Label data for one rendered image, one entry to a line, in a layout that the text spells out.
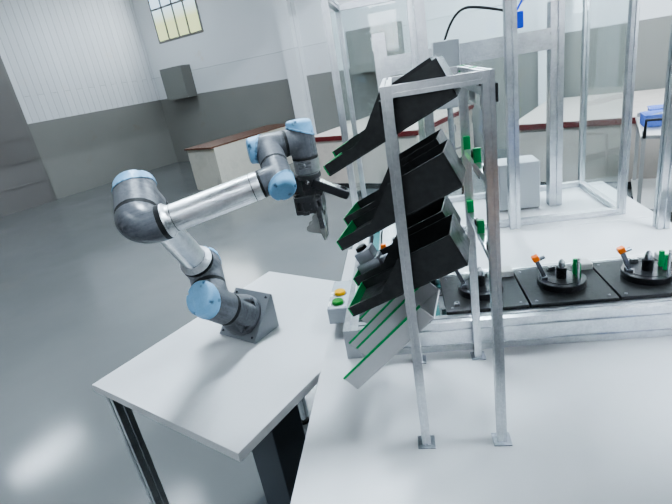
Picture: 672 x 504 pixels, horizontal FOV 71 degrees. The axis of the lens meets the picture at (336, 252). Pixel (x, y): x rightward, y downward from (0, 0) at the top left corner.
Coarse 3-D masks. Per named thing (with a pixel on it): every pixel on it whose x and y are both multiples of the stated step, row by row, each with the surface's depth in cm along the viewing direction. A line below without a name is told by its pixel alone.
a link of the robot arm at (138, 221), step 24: (264, 168) 122; (288, 168) 123; (216, 192) 120; (240, 192) 120; (264, 192) 122; (288, 192) 122; (120, 216) 120; (144, 216) 119; (168, 216) 120; (192, 216) 120; (216, 216) 123; (144, 240) 121
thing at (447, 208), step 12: (432, 204) 117; (444, 204) 109; (408, 216) 120; (420, 216) 120; (432, 216) 105; (444, 216) 105; (456, 216) 114; (408, 228) 108; (420, 228) 107; (396, 240) 110; (384, 252) 126; (396, 252) 112; (384, 264) 114; (360, 276) 117
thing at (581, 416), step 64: (512, 256) 195; (576, 256) 185; (320, 384) 137; (384, 384) 132; (448, 384) 128; (512, 384) 124; (576, 384) 120; (640, 384) 116; (320, 448) 114; (384, 448) 111; (448, 448) 108; (512, 448) 105; (576, 448) 102; (640, 448) 99
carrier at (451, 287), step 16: (480, 272) 147; (512, 272) 155; (448, 288) 155; (464, 288) 149; (480, 288) 147; (512, 288) 148; (448, 304) 145; (464, 304) 144; (480, 304) 142; (512, 304) 139; (528, 304) 138
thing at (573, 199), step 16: (544, 192) 264; (576, 192) 255; (464, 208) 261; (480, 208) 256; (528, 208) 244; (544, 208) 241; (560, 208) 237; (576, 208) 233; (592, 208) 230; (640, 208) 220; (544, 224) 221; (560, 224) 218; (576, 224) 215
